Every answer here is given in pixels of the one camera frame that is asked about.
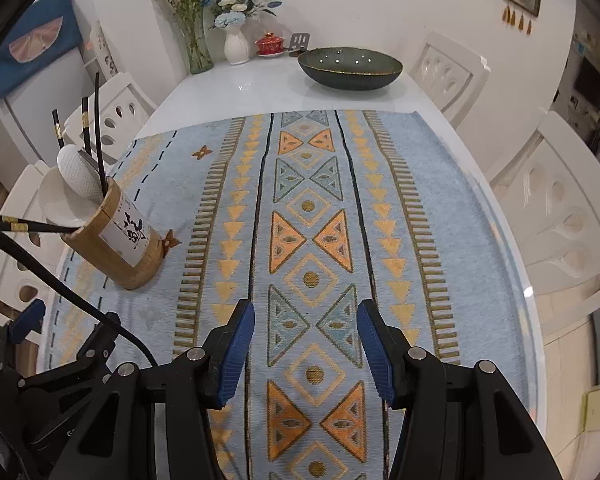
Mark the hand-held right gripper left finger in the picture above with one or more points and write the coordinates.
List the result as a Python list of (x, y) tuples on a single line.
[(237, 355)]

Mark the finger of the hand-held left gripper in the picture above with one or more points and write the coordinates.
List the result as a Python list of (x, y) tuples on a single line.
[(95, 340), (27, 317)]

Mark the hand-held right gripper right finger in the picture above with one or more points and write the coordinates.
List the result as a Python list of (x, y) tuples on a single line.
[(375, 355)]

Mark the bamboo utensil holder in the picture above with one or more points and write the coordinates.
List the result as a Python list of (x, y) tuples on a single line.
[(125, 245)]

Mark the white wooden chair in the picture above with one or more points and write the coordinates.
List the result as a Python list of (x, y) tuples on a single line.
[(115, 110), (555, 200), (5, 280), (445, 72)]

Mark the blue patterned woven table mat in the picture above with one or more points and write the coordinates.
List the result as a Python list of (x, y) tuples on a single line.
[(310, 210)]

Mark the white storage shelf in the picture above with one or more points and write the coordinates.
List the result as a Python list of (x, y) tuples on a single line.
[(102, 52)]

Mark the dark green bowl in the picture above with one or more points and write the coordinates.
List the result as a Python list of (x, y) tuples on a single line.
[(350, 67)]

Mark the blue refrigerator cover cloth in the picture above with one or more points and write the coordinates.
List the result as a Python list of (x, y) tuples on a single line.
[(55, 15)]

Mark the white ceramic vase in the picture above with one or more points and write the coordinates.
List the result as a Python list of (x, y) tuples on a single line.
[(236, 45)]

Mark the red lidded teacup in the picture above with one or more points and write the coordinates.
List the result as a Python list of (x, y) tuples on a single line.
[(268, 44)]

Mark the small dark slotted spatula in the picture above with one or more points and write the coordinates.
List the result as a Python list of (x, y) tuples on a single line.
[(300, 42)]

